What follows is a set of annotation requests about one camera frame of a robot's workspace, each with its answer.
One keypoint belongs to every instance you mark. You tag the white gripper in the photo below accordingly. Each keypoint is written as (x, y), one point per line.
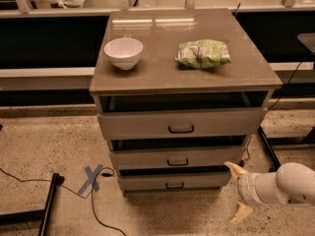
(246, 188)

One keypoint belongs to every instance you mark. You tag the grey drawer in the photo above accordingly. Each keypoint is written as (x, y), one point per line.
(174, 181)
(180, 157)
(181, 123)

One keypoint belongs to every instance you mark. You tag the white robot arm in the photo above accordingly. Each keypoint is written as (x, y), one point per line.
(293, 184)

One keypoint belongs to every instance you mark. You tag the grey drawer cabinet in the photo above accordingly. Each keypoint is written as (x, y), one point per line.
(159, 83)

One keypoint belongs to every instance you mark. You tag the black stand leg right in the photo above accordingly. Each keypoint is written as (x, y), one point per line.
(275, 164)

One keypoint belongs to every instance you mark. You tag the black stand leg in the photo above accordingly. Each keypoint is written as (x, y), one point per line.
(41, 215)
(275, 164)

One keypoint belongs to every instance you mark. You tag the green snack bag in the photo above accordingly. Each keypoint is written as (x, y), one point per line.
(203, 54)

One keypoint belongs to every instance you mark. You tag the blue tape cross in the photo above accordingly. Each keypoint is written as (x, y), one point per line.
(91, 181)

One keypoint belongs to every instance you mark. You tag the white bowl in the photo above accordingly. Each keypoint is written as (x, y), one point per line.
(123, 53)

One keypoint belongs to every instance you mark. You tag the black stand leg left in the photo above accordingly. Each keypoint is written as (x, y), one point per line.
(41, 215)

